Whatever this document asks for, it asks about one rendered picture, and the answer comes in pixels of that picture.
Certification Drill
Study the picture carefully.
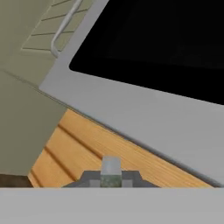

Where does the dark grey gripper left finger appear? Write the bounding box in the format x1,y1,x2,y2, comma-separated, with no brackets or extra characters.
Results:
62,156,112,188

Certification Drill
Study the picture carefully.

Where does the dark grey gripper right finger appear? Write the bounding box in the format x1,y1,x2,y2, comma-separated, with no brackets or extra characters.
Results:
110,156,160,188

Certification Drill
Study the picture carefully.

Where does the grey stove with black glass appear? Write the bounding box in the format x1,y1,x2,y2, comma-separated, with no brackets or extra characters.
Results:
38,0,224,188

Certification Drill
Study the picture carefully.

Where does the plain olive cupboard panel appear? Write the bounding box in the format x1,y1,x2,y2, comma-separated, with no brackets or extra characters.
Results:
0,69,68,177

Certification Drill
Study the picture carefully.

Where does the white cupboard door handle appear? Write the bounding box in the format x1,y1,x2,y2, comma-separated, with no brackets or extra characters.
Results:
50,0,85,59

